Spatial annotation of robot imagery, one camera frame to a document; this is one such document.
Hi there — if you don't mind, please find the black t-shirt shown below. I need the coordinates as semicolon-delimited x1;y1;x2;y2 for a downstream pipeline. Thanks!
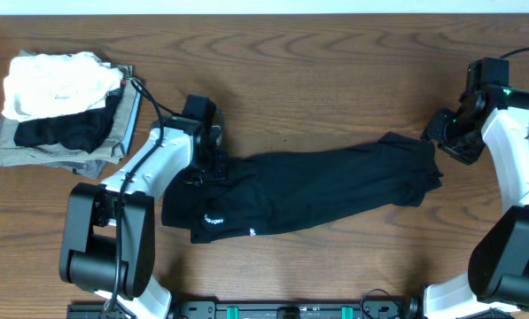
161;132;442;244

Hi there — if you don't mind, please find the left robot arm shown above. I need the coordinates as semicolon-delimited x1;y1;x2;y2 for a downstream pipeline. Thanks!
59;115;223;318

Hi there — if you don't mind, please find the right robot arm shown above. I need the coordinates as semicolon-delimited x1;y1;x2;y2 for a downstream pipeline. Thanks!
421;85;529;318

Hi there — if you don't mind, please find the beige folded garment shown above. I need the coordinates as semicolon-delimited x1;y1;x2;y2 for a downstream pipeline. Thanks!
0;78;140;167

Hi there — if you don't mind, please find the black folded garment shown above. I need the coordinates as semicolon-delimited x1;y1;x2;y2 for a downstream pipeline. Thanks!
14;87;124;153

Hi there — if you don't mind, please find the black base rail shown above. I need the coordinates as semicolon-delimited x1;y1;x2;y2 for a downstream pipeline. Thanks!
66;299;424;319

